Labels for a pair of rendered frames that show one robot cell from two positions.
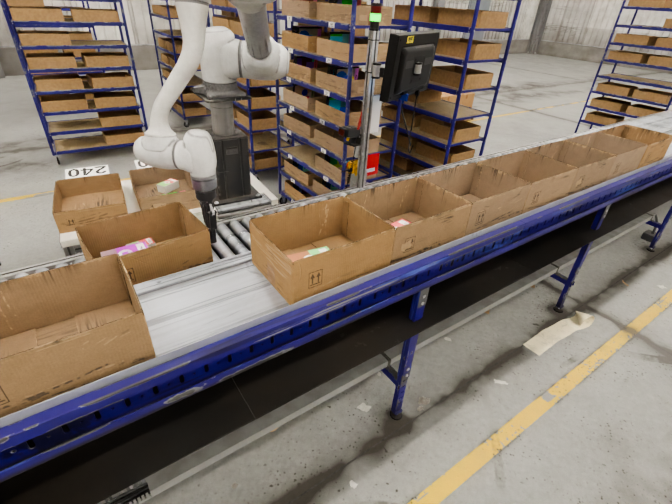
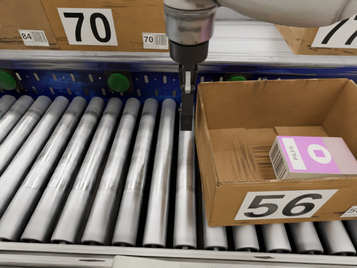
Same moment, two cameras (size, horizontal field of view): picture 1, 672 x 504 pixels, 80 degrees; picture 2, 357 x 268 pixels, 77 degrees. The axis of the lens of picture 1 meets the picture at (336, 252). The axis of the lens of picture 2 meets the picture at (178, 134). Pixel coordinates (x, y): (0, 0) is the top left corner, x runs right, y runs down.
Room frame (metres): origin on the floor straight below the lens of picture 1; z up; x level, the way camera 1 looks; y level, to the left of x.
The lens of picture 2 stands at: (1.71, 0.75, 1.23)
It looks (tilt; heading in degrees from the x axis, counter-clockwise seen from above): 46 degrees down; 219
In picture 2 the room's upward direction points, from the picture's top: straight up
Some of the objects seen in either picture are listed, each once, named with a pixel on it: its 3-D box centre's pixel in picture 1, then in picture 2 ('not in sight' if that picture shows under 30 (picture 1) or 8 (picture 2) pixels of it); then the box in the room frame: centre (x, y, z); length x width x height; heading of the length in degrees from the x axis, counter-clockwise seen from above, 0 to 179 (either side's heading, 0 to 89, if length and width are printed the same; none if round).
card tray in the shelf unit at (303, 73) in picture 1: (313, 70); not in sight; (3.31, 0.26, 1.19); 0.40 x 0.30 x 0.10; 36
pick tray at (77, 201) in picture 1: (91, 200); not in sight; (1.70, 1.18, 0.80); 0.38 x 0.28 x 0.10; 30
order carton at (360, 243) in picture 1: (321, 245); (122, 11); (1.16, 0.05, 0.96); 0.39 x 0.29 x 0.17; 127
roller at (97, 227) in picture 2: (255, 247); (118, 155); (1.49, 0.36, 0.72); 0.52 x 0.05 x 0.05; 37
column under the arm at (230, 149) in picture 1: (228, 163); not in sight; (1.99, 0.59, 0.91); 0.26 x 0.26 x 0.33; 33
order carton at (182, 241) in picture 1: (147, 247); (285, 145); (1.28, 0.72, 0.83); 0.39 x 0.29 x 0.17; 132
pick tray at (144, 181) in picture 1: (164, 188); not in sight; (1.89, 0.90, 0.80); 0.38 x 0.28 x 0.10; 32
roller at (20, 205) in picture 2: not in sight; (51, 152); (1.61, 0.20, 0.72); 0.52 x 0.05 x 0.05; 37
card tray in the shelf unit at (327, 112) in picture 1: (347, 111); not in sight; (2.93, -0.02, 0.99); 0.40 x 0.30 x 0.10; 33
